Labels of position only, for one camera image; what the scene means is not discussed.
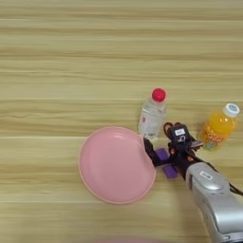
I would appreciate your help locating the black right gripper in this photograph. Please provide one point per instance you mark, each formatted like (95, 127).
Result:
(181, 158)

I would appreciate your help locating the clear red-capped water bottle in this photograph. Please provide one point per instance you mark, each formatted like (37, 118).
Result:
(152, 117)

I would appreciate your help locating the orange juice bottle white cap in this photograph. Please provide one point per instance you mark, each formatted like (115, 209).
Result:
(219, 128)

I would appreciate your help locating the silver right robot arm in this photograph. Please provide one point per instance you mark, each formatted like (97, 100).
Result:
(218, 205)

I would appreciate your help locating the purple rectangular block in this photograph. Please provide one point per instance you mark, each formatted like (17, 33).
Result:
(162, 154)

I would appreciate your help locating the pink round plate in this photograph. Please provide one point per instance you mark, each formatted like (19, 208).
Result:
(114, 166)

